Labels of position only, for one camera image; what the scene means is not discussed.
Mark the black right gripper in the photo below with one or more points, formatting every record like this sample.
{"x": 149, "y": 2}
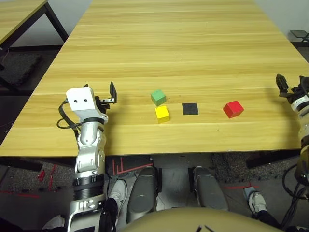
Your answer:
{"x": 295, "y": 93}

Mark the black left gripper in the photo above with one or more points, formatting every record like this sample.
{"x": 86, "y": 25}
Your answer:
{"x": 102, "y": 106}

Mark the green wooden block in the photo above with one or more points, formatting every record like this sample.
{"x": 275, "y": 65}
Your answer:
{"x": 158, "y": 96}

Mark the red wooden block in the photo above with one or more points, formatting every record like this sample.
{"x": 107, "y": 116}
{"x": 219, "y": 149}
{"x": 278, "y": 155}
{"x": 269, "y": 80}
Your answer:
{"x": 233, "y": 108}

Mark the yellow wooden block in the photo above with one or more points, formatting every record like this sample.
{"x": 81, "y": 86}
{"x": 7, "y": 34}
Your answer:
{"x": 162, "y": 113}

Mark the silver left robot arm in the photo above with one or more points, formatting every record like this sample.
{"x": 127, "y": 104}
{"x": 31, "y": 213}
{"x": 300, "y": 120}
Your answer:
{"x": 89, "y": 149}

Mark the dark grey stool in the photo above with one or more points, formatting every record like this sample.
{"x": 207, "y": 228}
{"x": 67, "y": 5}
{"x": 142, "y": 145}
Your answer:
{"x": 299, "y": 33}

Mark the dark foam floor mat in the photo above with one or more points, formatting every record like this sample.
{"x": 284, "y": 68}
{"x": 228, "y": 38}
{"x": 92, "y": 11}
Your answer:
{"x": 19, "y": 66}

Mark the black square mat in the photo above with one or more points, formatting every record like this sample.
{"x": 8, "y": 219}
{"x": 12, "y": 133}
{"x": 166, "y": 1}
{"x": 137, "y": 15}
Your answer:
{"x": 190, "y": 108}

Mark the speckled black floor mat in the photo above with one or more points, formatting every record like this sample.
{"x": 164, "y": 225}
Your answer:
{"x": 231, "y": 166}
{"x": 24, "y": 178}

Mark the white sneaker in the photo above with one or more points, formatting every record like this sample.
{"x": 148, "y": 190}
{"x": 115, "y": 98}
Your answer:
{"x": 257, "y": 203}
{"x": 118, "y": 193}

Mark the grey left robot foot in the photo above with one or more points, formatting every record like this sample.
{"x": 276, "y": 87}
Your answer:
{"x": 142, "y": 193}

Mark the grey robot foot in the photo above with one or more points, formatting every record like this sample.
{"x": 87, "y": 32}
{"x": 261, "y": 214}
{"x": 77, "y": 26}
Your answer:
{"x": 208, "y": 191}
{"x": 142, "y": 193}

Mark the grey foot pedal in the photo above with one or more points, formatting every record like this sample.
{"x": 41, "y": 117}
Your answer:
{"x": 248, "y": 191}

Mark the black trouser leg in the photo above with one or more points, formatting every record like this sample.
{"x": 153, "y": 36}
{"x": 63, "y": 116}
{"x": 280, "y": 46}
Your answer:
{"x": 110, "y": 212}
{"x": 268, "y": 218}

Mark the grey right robot foot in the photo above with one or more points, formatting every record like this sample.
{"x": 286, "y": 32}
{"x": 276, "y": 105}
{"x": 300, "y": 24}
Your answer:
{"x": 208, "y": 191}

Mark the tan robot torso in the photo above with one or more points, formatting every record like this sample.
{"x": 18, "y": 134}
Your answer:
{"x": 198, "y": 221}

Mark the wooden table with black frame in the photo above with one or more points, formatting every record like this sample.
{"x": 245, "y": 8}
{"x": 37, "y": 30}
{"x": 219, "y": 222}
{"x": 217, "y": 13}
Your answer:
{"x": 55, "y": 21}

